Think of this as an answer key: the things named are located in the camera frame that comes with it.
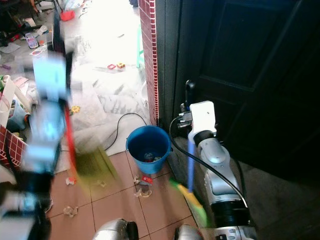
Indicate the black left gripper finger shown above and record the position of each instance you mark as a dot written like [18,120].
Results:
[58,24]

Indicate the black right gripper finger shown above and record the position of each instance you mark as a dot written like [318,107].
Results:
[189,92]

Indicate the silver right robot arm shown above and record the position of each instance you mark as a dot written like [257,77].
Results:
[225,170]

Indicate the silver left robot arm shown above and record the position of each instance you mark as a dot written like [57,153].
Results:
[42,145]

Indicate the red plastic basin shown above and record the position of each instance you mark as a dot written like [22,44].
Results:
[67,15]

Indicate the blue plastic bucket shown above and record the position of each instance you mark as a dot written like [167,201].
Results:
[148,145]

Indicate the small red yellow toy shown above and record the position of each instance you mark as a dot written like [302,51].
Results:
[116,65]

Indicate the black door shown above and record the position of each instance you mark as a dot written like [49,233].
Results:
[255,75]

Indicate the white leaning board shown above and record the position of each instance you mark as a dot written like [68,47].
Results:
[11,95]

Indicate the green plastic stool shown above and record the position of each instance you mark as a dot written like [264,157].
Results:
[139,45]

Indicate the red white wrapper scrap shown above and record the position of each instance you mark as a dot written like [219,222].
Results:
[145,180]

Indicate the silver right robot leg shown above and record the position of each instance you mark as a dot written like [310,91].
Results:
[189,233]

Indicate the silver robot leg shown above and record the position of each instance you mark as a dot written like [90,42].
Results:
[115,230]
[189,233]

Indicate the silver left robot leg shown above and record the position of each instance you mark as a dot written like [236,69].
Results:
[115,230]

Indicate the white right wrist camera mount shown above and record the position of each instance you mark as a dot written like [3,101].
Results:
[203,116]

